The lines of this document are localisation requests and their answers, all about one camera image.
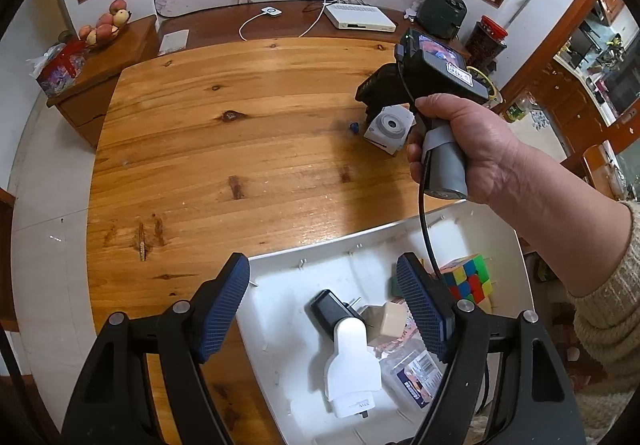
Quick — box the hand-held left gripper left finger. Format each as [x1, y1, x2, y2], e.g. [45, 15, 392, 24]
[60, 252, 251, 445]

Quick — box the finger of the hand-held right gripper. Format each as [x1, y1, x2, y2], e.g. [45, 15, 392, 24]
[356, 64, 408, 126]

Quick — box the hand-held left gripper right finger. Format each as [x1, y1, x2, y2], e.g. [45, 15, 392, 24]
[396, 252, 586, 445]

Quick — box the wooden block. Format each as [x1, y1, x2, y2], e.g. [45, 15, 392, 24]
[361, 302, 407, 345]

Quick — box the white compact camera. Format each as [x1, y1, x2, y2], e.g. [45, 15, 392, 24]
[364, 106, 417, 156]

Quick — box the white plastic bin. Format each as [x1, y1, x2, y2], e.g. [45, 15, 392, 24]
[235, 200, 533, 445]

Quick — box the colourful puzzle cube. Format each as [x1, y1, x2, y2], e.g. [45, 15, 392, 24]
[437, 254, 495, 311]

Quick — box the clear plastic card box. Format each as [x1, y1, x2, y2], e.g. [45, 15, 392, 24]
[379, 337, 453, 408]

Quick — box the white plug adapter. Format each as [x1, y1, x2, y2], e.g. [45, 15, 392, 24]
[324, 317, 383, 418]

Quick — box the black charger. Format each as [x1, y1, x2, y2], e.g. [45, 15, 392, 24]
[310, 289, 363, 341]

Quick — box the person's right forearm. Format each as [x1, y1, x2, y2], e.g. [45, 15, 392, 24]
[480, 145, 640, 396]

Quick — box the person's right hand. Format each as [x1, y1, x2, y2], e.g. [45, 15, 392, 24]
[406, 94, 546, 206]

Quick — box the dark green air fryer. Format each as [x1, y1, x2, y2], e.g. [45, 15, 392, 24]
[416, 0, 468, 40]

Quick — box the red lid jar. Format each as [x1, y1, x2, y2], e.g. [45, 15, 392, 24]
[465, 15, 508, 70]

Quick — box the white set-top box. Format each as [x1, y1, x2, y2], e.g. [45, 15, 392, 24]
[324, 2, 398, 32]

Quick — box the green label bottle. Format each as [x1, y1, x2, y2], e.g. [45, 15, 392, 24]
[502, 97, 533, 123]

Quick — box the grey metal rod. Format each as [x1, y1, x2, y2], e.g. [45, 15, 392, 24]
[510, 0, 551, 28]

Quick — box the long wooden television cabinet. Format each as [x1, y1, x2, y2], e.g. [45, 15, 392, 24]
[155, 0, 471, 58]

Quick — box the white flat paper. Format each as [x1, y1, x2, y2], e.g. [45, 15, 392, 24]
[157, 29, 191, 54]

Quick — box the wooden side cabinet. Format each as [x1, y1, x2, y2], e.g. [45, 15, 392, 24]
[46, 15, 160, 148]

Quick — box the pile of peaches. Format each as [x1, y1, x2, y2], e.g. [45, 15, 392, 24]
[79, 0, 132, 48]

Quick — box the red cardboard box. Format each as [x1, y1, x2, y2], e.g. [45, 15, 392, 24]
[37, 40, 88, 96]

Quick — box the clear plastic bag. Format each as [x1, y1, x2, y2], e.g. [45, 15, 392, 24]
[25, 50, 56, 76]

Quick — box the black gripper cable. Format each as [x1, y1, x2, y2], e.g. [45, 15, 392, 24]
[419, 160, 443, 278]

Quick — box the white charging cable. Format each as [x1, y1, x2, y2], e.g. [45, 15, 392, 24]
[239, 0, 328, 42]

